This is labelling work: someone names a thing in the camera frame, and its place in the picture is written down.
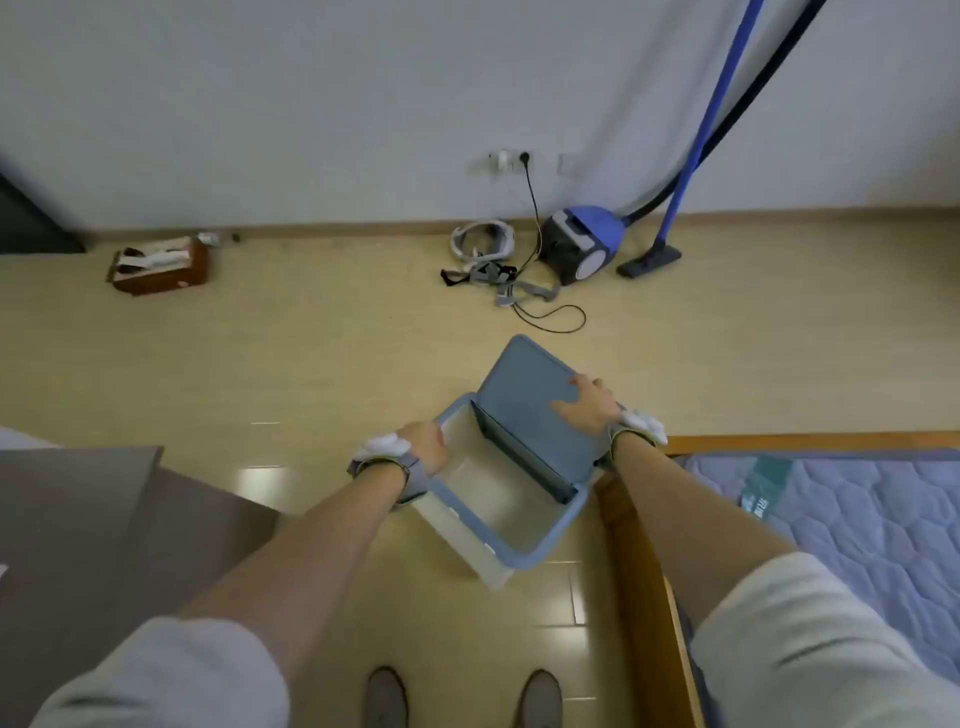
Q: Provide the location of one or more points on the wooden baseboard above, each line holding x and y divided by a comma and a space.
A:
337, 229

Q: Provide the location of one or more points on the brown box with white items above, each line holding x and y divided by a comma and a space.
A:
161, 268

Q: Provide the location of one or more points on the blue vacuum wand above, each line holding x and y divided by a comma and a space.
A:
709, 127

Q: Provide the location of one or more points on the white storage box blue rim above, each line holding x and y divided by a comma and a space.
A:
487, 510

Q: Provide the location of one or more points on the white sleeve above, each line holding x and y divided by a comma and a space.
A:
817, 652
165, 679

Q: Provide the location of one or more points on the black vacuum floor nozzle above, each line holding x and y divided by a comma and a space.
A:
649, 262

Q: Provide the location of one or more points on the grey cabinet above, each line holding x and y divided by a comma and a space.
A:
97, 540

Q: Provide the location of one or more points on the white grey right wrist tracker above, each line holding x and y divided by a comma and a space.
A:
637, 429

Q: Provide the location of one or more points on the blue storage box lid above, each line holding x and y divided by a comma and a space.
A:
525, 405

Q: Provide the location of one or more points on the person's left fingers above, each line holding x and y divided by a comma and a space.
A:
442, 450

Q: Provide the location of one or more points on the grey right shoe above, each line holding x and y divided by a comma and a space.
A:
541, 701

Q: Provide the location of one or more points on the person's right forearm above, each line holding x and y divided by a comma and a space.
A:
690, 517

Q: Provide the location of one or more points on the grey left shoe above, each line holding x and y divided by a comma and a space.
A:
386, 699

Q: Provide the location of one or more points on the person's left forearm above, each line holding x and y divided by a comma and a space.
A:
315, 559

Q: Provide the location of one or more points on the blue quilted mattress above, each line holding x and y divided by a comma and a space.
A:
870, 525

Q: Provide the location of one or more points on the small items by baseboard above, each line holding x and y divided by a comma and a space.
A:
214, 238

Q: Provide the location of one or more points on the person's right hand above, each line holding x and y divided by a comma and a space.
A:
596, 409

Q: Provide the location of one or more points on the white left sleeve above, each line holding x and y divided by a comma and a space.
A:
165, 679

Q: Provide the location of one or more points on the white grey left wrist tracker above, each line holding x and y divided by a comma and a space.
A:
382, 459

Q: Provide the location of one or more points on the white wall socket with plugs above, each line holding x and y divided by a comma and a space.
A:
506, 160

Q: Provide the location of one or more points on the person's left hand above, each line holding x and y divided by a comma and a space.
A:
424, 446

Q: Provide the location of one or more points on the person's right thumb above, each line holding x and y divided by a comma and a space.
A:
566, 407

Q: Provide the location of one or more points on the white right sleeve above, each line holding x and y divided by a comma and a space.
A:
817, 652

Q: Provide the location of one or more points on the white grey wrist tracker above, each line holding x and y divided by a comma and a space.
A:
637, 429
382, 459

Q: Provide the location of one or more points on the green mattress label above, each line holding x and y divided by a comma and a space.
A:
765, 487

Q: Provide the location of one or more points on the wooden bed frame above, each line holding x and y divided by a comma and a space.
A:
637, 570

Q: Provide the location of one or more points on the blue black vacuum cleaner body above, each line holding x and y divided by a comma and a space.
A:
581, 244

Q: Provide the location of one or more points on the grey shoe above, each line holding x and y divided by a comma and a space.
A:
541, 701
386, 699

